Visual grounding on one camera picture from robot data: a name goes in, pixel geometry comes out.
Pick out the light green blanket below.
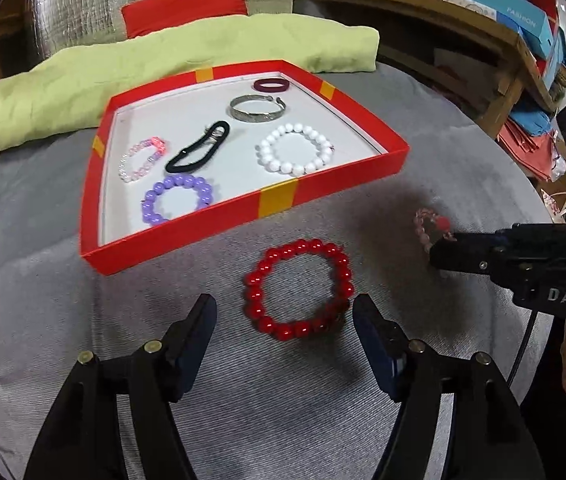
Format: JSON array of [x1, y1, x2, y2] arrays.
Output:
[[0, 14, 380, 158]]

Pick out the wooden bench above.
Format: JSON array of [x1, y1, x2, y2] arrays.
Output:
[[303, 0, 564, 126]]

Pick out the pale pink bead bracelet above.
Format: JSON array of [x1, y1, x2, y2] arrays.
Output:
[[414, 208, 456, 253]]

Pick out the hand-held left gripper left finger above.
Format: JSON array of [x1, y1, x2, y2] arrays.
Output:
[[23, 292, 219, 480]]

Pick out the stack of coral cloths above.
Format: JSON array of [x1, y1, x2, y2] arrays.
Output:
[[498, 105, 564, 181]]

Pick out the silver foil insulation panel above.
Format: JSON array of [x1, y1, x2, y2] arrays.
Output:
[[25, 0, 298, 58]]

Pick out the floral gift bag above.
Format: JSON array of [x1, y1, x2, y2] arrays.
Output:
[[540, 190, 566, 226]]

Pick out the light blue box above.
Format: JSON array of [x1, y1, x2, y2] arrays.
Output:
[[543, 30, 566, 93]]

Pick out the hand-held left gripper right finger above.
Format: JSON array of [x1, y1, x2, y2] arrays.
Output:
[[353, 292, 546, 480]]

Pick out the red bead bracelet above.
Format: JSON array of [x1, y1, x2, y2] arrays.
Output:
[[244, 239, 355, 342]]

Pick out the red paper bag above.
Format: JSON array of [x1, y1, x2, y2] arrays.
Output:
[[528, 0, 561, 26]]

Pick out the small red pillow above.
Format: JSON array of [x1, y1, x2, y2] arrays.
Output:
[[121, 0, 249, 40]]

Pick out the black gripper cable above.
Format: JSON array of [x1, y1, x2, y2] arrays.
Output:
[[507, 307, 539, 393]]

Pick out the black hair tie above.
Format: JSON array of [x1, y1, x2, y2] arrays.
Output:
[[165, 120, 230, 173]]

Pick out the grey cloth cover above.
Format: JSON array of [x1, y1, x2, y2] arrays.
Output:
[[0, 62, 554, 480]]

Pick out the blue cardboard box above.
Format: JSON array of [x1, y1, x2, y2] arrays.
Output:
[[453, 0, 553, 58]]

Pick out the silver metal bangle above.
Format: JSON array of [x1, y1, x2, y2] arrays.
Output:
[[229, 94, 285, 123]]

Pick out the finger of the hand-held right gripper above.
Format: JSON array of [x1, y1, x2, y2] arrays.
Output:
[[428, 230, 509, 281]]

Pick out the red cardboard box tray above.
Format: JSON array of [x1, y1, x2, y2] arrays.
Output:
[[80, 59, 410, 277]]

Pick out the white floral box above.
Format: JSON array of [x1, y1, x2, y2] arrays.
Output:
[[443, 0, 499, 21]]

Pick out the maroon bangle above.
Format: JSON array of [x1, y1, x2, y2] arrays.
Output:
[[254, 78, 290, 95]]

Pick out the pink white bead bracelet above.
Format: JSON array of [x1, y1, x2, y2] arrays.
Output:
[[119, 136, 170, 184]]

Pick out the purple bead bracelet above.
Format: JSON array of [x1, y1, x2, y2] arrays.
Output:
[[141, 174, 214, 226]]

